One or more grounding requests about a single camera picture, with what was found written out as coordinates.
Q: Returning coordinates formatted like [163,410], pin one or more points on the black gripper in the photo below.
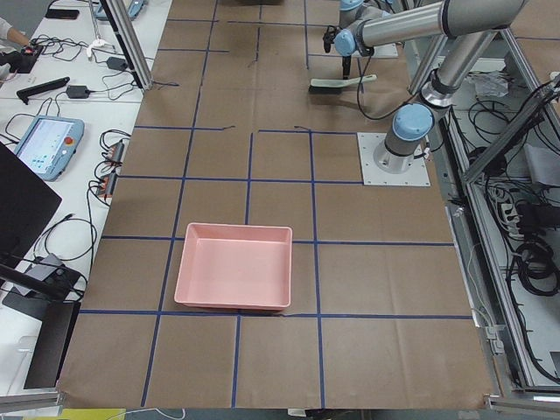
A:
[346,59]

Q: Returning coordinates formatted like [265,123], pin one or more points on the pink plastic bin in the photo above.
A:
[235,266]

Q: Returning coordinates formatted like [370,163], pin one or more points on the black power adapter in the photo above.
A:
[77,92]

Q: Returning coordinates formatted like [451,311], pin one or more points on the blue teach pendant tablet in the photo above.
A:
[49,144]

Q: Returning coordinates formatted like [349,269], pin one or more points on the black monitor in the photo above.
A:
[27,205]

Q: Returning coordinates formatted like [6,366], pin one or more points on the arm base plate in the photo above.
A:
[379,167]
[388,51]

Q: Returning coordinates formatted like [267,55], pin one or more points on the aluminium frame rail right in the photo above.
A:
[530,109]

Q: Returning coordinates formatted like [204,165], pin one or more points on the aluminium frame post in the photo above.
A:
[126,37]

